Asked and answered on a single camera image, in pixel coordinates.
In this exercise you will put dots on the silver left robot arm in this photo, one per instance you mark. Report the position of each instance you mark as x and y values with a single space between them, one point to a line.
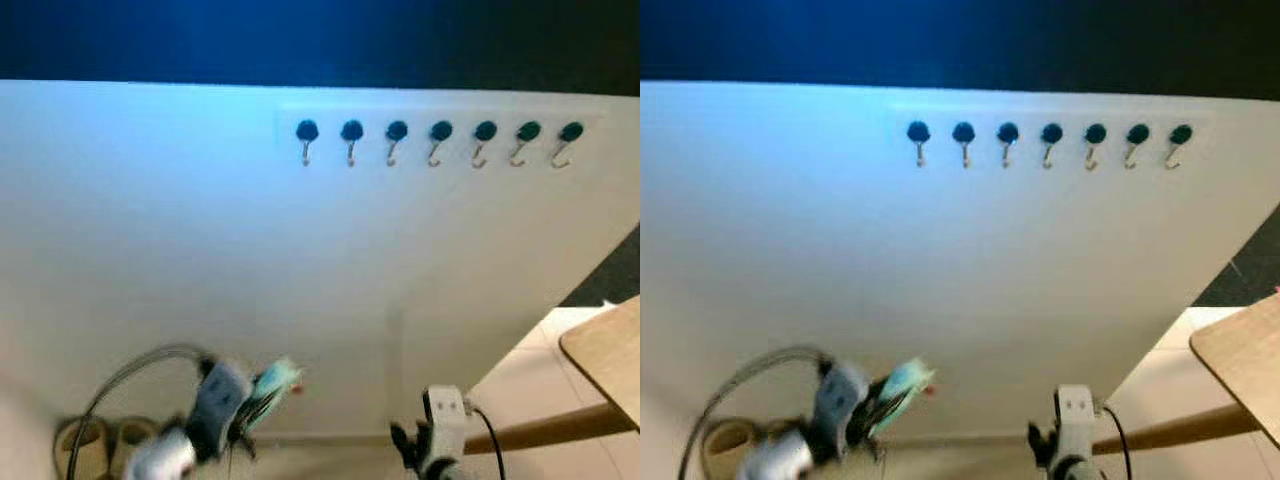
160 458
780 460

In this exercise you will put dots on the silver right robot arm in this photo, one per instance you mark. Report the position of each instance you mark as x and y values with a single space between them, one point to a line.
442 471
1072 470

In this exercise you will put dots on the black knob metal hook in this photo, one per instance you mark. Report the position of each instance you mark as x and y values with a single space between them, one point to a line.
571 132
1095 133
351 131
918 131
1181 134
441 131
1138 133
1051 133
963 132
1008 133
528 131
396 131
307 131
485 131

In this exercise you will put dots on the beige slipper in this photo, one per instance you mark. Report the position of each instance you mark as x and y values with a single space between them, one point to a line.
730 448
82 445
135 440

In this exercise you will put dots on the wooden table leg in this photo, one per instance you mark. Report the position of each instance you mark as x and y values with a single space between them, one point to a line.
560 428
1180 428

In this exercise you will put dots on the wooden table top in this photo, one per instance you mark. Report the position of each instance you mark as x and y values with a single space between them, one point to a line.
1245 365
610 355

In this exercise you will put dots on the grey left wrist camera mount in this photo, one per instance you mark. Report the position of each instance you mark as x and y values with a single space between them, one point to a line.
220 400
842 400

